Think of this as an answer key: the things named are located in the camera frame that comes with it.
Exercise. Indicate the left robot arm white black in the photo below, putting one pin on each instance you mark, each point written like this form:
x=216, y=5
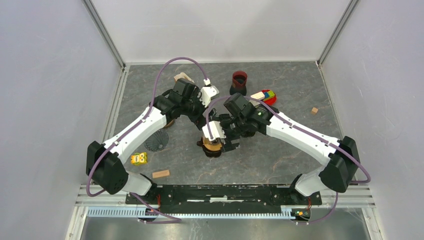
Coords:
x=105, y=161

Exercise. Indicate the brown glass dripper cup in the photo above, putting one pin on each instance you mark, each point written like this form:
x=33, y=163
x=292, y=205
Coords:
x=211, y=151

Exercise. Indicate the yellow green toy figure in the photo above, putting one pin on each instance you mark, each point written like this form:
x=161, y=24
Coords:
x=139, y=159

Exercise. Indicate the flat wooden block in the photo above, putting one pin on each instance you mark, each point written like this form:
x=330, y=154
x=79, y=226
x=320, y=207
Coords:
x=161, y=174

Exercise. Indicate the orange coffee filter box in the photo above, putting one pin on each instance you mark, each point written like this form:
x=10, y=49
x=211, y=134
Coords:
x=183, y=75

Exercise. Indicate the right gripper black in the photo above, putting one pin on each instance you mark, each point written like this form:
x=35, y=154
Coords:
x=228, y=145

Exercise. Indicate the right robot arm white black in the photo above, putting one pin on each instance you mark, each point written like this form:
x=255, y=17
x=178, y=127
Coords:
x=338, y=158

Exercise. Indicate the colourful toy block stack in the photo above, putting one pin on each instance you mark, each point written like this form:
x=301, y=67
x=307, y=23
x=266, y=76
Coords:
x=266, y=95

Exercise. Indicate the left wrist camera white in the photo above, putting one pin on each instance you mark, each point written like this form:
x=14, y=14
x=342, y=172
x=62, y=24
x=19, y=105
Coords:
x=207, y=94

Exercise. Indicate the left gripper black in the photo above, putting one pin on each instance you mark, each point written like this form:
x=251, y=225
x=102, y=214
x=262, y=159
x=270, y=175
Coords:
x=199, y=119

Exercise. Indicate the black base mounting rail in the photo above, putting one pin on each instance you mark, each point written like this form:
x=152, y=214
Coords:
x=226, y=199

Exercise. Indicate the grey ribbed dripper cone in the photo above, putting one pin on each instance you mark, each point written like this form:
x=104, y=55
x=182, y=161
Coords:
x=157, y=141

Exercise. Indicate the dark red black carafe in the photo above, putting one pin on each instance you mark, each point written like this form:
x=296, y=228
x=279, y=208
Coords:
x=238, y=83

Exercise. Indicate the small wooden cube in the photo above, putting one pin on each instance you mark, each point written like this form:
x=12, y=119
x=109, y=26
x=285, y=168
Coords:
x=314, y=111

